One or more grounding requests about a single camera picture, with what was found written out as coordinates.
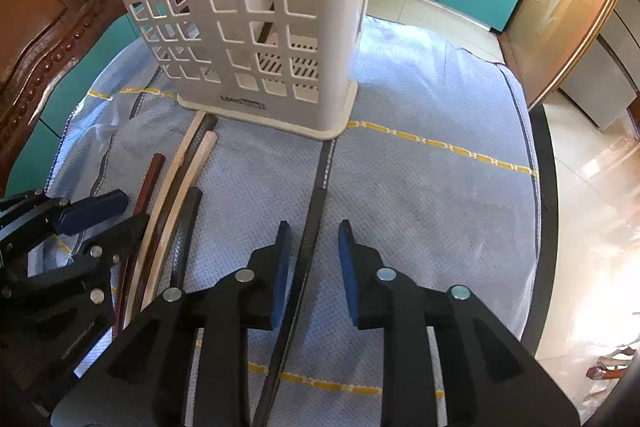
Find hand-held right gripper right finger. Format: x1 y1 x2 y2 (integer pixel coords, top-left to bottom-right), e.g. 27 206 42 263
337 219 583 427

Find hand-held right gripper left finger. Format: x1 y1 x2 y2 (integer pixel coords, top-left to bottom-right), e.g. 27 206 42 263
50 221 293 427

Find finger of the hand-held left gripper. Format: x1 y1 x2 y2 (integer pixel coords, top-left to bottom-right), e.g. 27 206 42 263
0 213 151 309
0 189 128 269

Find black chopstick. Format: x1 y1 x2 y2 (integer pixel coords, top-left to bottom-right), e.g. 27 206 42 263
250 141 335 427
169 187 203 293

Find beige chopstick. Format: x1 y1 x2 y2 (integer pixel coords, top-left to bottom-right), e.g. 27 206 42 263
122 111 206 325

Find white chopstick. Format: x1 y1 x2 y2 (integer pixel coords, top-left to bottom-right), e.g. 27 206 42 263
140 131 219 313

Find dark brown chopstick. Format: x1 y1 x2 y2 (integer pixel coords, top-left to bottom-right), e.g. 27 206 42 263
131 114 219 313

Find white plastic chopstick basket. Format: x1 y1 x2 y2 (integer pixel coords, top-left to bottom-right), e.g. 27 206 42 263
87 0 386 142

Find light blue cloth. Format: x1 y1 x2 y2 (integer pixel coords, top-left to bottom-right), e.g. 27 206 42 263
47 14 541 427

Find carved wooden chair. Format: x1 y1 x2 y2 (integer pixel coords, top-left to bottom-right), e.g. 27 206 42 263
0 0 136 198

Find silver refrigerator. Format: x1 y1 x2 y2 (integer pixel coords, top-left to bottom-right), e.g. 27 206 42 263
560 0 640 130

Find wood framed glass door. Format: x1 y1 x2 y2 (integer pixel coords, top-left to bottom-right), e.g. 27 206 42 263
500 0 626 108

